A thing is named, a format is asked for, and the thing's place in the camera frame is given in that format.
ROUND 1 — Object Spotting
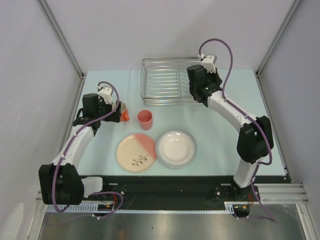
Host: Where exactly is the orange mug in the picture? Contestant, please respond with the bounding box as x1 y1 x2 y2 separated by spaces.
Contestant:
120 101 130 122

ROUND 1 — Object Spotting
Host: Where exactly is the metal wire dish rack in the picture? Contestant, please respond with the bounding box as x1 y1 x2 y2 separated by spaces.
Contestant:
140 57 200 106

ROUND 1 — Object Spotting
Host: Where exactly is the pink cream branch plate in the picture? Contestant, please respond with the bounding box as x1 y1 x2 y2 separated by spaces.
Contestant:
116 133 157 173

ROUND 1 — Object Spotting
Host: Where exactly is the white deep plate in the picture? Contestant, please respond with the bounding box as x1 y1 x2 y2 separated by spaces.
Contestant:
155 129 198 169

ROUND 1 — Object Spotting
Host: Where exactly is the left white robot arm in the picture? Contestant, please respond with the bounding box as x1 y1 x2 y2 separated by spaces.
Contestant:
38 93 122 206

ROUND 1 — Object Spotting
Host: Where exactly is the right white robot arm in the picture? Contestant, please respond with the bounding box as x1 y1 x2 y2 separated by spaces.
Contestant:
186 64 274 201

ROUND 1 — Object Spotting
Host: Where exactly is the pink plastic cup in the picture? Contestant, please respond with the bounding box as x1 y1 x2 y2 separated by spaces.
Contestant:
137 109 153 131

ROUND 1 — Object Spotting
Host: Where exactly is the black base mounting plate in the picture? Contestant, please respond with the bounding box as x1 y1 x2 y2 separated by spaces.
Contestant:
88 175 258 211

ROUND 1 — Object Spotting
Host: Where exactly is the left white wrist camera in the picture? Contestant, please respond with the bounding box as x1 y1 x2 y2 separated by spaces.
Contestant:
96 85 114 105

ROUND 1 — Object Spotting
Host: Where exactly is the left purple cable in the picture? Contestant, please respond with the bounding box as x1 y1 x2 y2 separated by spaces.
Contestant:
51 81 124 221

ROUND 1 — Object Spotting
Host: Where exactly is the purple cable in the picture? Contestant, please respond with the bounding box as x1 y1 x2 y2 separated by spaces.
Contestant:
51 81 124 221
199 37 279 224

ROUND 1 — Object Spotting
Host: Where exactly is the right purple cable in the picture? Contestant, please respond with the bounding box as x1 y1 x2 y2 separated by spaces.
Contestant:
199 37 279 224

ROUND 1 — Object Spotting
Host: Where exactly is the left aluminium frame post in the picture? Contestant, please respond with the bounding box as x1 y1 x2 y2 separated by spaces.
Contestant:
36 0 84 80

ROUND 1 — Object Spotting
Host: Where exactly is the aluminium frame post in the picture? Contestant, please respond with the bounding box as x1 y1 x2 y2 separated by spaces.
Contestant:
36 0 84 80
255 0 304 78

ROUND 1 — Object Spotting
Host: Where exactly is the right aluminium frame post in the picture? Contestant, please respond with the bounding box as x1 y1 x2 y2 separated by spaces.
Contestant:
255 0 304 78

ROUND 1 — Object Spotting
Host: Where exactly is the white slotted cable duct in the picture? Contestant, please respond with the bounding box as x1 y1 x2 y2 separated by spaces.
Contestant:
47 201 236 214

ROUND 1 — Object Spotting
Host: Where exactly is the aluminium front rail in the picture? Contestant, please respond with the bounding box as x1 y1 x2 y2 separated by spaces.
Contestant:
34 183 308 205

